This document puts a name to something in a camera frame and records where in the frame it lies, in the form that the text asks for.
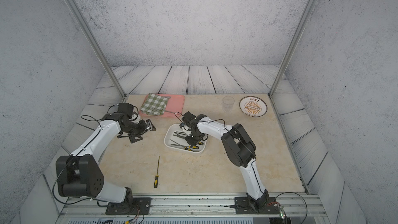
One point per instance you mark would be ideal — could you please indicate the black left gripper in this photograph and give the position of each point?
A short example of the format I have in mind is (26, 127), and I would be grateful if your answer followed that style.
(144, 128)

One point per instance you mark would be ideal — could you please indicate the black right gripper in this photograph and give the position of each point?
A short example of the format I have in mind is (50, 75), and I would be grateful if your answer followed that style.
(191, 142)

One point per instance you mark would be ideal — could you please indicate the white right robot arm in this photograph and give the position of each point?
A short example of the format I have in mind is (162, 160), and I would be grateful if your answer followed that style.
(240, 150)

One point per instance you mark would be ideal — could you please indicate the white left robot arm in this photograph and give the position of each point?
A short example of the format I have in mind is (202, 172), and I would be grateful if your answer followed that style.
(79, 175)

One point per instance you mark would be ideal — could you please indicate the white storage box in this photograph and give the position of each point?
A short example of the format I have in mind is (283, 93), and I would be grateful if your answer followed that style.
(176, 128)

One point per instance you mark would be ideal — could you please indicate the pink tray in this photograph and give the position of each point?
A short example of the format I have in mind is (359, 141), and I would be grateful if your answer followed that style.
(175, 103)

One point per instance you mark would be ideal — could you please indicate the green checkered cloth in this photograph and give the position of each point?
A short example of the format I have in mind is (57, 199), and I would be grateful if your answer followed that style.
(154, 105)

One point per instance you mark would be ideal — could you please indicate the clear plastic cup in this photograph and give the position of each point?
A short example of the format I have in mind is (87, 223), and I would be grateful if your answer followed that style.
(228, 103)

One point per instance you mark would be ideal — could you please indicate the orange patterned plate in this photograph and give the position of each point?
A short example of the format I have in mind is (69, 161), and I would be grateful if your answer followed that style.
(253, 106)

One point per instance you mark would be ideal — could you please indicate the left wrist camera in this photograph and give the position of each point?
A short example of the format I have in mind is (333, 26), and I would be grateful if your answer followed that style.
(130, 110)

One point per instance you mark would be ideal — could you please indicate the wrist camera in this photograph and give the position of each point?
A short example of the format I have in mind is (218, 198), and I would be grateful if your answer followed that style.
(189, 120)
(130, 110)

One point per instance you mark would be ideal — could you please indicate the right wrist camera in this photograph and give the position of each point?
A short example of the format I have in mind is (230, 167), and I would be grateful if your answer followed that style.
(189, 120)

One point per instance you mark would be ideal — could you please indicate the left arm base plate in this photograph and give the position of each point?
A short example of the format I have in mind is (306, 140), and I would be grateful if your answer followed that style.
(130, 206)

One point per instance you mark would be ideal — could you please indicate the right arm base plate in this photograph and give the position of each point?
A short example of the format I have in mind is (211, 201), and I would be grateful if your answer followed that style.
(248, 205)

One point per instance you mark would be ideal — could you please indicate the aluminium mounting rail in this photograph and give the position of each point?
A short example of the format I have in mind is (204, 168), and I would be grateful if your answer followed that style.
(199, 208)

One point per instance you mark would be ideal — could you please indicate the left aluminium frame post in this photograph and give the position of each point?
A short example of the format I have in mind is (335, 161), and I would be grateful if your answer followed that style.
(76, 12)

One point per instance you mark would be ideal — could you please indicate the aluminium frame post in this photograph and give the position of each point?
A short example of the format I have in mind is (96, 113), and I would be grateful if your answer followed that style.
(305, 16)
(76, 12)

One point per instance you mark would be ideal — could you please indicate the right aluminium frame post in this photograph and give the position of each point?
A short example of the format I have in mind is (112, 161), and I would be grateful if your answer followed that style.
(305, 16)

